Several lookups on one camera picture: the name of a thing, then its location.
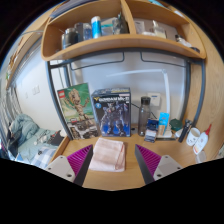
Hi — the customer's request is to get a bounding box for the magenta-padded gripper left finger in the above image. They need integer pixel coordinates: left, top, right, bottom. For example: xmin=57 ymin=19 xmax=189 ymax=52
xmin=44 ymin=144 xmax=94 ymax=187

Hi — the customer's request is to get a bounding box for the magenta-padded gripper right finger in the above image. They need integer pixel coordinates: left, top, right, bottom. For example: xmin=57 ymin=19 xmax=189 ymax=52
xmin=134 ymin=144 xmax=184 ymax=185

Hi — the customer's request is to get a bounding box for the pink towel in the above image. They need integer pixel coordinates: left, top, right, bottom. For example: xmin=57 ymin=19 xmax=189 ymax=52
xmin=88 ymin=137 xmax=127 ymax=173

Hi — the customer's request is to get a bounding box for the black laptop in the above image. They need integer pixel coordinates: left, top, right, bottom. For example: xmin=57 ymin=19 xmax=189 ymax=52
xmin=46 ymin=129 xmax=66 ymax=147

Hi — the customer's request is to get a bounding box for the clear plastic cup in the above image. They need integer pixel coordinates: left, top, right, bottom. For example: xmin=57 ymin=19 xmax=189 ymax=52
xmin=195 ymin=150 xmax=208 ymax=164

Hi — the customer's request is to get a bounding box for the black handheld device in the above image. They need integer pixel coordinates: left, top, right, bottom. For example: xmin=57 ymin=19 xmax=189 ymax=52
xmin=177 ymin=119 xmax=193 ymax=144

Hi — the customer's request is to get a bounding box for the white mug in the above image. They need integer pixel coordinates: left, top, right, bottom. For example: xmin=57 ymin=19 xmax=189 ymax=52
xmin=185 ymin=127 xmax=201 ymax=147

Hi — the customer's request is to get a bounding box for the white bottle with red cap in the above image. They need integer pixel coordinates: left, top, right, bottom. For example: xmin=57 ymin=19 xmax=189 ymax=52
xmin=192 ymin=123 xmax=213 ymax=155

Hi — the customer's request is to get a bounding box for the dark green round container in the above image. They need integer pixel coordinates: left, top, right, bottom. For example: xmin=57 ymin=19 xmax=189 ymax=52
xmin=169 ymin=118 xmax=184 ymax=133

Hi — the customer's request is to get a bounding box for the cyan card package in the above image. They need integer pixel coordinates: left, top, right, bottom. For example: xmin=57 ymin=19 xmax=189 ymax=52
xmin=157 ymin=112 xmax=171 ymax=137

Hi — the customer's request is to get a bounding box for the teal duvet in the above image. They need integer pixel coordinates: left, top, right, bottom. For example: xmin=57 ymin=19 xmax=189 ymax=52
xmin=8 ymin=113 xmax=41 ymax=149

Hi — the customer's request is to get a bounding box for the dark transparent water bottle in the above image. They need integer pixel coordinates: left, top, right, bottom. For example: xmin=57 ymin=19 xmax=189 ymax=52
xmin=137 ymin=96 xmax=152 ymax=137

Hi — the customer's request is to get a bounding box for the green tree figure toy box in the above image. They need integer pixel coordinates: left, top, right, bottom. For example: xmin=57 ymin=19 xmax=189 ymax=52
xmin=56 ymin=82 xmax=100 ymax=140

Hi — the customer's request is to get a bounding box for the blue robot model kit box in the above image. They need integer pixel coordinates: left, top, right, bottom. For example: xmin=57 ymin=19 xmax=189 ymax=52
xmin=90 ymin=87 xmax=132 ymax=138

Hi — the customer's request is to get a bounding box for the wooden shelf unit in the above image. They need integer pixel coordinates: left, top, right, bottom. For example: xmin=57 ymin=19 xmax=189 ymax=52
xmin=40 ymin=0 xmax=208 ymax=63

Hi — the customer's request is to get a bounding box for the white wall socket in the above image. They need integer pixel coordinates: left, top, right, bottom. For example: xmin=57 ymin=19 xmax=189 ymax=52
xmin=147 ymin=92 xmax=162 ymax=108

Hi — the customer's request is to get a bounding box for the grey metal desk frame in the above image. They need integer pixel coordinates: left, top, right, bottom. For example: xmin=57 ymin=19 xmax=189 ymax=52
xmin=44 ymin=48 xmax=207 ymax=141

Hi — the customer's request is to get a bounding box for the white wall switch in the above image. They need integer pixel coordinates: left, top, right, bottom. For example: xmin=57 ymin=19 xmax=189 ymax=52
xmin=31 ymin=84 xmax=41 ymax=96

